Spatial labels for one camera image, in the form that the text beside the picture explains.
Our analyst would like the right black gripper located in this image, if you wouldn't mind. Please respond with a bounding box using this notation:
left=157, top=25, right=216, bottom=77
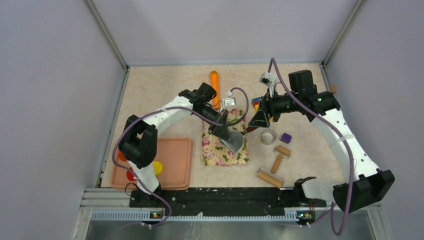
left=248, top=87, right=301, bottom=128

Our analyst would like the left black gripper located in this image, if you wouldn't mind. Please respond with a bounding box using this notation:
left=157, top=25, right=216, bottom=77
left=193, top=105, right=231, bottom=143

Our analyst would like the metal spatula wooden handle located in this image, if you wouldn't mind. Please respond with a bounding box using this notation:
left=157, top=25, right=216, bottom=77
left=219, top=127, right=257, bottom=154

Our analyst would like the round metal cutter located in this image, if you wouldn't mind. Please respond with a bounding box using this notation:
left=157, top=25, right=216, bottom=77
left=260, top=128, right=277, bottom=146

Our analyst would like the floral cutting board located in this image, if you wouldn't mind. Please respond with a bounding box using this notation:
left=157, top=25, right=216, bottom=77
left=201, top=121, right=250, bottom=167

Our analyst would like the wooden double-ended roller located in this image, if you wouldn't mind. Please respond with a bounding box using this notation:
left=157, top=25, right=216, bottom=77
left=256, top=145, right=292, bottom=189

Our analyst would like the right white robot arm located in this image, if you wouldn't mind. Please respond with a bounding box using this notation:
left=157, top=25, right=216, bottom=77
left=248, top=70, right=395, bottom=213

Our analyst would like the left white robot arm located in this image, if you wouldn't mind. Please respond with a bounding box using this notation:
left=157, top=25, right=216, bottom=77
left=115, top=82, right=239, bottom=207

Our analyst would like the yellow dough disc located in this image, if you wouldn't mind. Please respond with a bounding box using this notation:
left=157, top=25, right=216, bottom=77
left=152, top=161, right=164, bottom=176

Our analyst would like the red dough disc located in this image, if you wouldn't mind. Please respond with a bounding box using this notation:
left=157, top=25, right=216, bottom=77
left=126, top=169, right=136, bottom=182

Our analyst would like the orange dough disc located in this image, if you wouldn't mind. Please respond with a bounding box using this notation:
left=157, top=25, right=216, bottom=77
left=118, top=152, right=127, bottom=162

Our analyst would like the colourful toy block stack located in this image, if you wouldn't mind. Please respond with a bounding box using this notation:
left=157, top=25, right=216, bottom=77
left=252, top=97, right=274, bottom=123

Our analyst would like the purple cube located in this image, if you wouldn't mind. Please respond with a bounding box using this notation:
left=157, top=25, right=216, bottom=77
left=280, top=132, right=293, bottom=144

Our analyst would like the pink plastic tray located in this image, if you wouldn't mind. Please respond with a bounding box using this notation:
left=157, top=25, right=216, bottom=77
left=110, top=137, right=193, bottom=190

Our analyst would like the orange toy microphone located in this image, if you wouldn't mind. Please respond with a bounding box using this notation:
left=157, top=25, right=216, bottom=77
left=209, top=70, right=220, bottom=109

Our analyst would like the small wooden knob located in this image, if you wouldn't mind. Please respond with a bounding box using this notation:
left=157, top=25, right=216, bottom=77
left=329, top=84, right=337, bottom=94

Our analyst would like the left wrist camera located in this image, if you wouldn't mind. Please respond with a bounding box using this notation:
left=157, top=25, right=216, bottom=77
left=221, top=91, right=236, bottom=108

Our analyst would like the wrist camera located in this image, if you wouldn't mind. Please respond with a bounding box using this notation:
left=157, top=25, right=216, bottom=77
left=221, top=91, right=236, bottom=108
left=259, top=72, right=280, bottom=98

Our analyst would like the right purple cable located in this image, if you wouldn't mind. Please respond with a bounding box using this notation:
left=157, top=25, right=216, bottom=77
left=266, top=57, right=355, bottom=237

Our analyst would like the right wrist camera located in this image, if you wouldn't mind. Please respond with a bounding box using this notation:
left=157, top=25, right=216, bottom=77
left=259, top=72, right=280, bottom=98

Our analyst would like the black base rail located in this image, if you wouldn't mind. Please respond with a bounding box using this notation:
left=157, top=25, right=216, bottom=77
left=129, top=187, right=327, bottom=219

